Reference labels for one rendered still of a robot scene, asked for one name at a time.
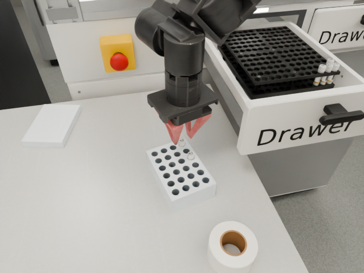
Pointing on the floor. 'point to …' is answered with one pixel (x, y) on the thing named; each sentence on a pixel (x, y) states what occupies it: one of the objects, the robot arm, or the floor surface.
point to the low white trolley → (125, 196)
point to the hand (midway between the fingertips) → (182, 136)
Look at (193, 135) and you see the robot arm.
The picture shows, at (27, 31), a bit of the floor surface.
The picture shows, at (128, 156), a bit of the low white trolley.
